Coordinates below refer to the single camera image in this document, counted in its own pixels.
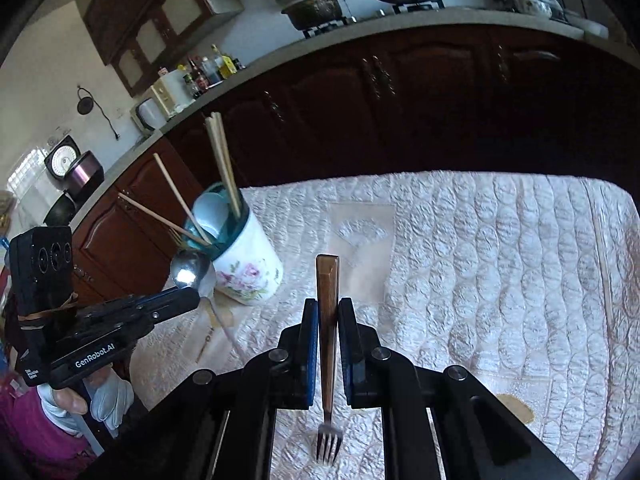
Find lattice window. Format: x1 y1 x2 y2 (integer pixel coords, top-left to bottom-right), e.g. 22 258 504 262
5 146 48 206

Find white plastic spoon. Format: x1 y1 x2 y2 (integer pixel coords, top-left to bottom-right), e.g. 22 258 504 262
192 191 236 241

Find person's left forearm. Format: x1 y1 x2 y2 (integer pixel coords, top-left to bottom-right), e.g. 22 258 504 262
0 385 96 466

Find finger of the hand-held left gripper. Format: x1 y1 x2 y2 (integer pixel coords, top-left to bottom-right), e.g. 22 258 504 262
74 287 202 342

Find white microwave oven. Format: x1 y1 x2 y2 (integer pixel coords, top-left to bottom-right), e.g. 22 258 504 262
131 100 168 133

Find black wall hanging with cord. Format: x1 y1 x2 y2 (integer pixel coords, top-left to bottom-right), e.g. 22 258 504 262
75 86 121 141

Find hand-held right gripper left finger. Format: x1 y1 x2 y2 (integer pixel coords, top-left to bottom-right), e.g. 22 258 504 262
95 298 320 480

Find row of condiment bottles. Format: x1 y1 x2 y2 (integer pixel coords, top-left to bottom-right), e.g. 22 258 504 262
177 44 247 101

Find wooden glass-door wall cabinet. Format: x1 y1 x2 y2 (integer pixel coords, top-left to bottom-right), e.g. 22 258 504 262
82 0 246 98

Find wooden chopstick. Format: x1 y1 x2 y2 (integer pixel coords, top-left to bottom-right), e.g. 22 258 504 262
152 153 211 243
204 116 238 216
117 192 213 248
215 111 243 213

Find silver metal spoon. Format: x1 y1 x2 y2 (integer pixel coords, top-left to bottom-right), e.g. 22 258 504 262
169 249 212 292

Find gas stove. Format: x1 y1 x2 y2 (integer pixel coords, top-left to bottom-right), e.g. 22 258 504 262
300 0 448 41

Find dial kitchen scale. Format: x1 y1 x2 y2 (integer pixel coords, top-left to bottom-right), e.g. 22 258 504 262
44 135 81 181

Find dark rice cooker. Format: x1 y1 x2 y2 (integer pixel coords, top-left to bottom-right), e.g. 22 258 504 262
62 150 106 201

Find brown clay pot with lid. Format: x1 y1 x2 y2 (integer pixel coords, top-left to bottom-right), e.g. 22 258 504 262
281 0 343 31

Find white quilted blanket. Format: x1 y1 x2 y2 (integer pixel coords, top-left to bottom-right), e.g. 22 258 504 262
130 170 638 480

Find wooden handled metal fork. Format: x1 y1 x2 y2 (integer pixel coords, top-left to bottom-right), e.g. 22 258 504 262
314 254 344 464

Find dark wooden base cabinets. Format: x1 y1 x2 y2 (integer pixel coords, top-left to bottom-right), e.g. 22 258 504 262
70 22 640 306

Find white floral utensil holder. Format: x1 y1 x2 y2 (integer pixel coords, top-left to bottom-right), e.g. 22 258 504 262
182 182 284 306

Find person's left hand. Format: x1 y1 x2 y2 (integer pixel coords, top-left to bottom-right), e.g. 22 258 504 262
37 372 137 438

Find small bronze spoon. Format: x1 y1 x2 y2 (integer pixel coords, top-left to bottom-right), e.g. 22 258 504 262
194 327 216 365

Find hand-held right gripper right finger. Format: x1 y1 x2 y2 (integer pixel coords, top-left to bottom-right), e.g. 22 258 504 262
338 297 581 480

